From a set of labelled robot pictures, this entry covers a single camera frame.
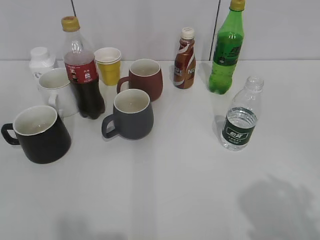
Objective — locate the clear cestbon water bottle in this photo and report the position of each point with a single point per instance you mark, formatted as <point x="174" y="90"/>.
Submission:
<point x="242" y="115"/>

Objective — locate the black mug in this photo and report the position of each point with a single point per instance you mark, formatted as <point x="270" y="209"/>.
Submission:
<point x="40" y="132"/>

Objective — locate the yellow paper cup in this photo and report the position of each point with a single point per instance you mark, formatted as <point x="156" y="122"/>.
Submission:
<point x="109" y="72"/>

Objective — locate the grey mug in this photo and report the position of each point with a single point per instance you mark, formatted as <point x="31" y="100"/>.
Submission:
<point x="132" y="116"/>

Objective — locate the dark red mug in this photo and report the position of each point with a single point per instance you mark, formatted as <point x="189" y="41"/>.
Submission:
<point x="144" y="74"/>

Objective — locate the brown coffee drink bottle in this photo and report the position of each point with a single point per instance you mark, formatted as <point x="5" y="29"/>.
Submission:
<point x="185" y="60"/>

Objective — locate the cola bottle yellow cap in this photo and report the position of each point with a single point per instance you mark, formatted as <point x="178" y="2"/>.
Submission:
<point x="79" y="61"/>

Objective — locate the green soda bottle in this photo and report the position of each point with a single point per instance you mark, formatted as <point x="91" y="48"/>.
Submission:
<point x="227" y="49"/>

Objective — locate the white mug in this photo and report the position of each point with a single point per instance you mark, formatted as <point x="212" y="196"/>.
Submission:
<point x="56" y="91"/>

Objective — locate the white plastic bottle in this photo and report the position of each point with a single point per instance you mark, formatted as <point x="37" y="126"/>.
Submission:
<point x="42" y="61"/>

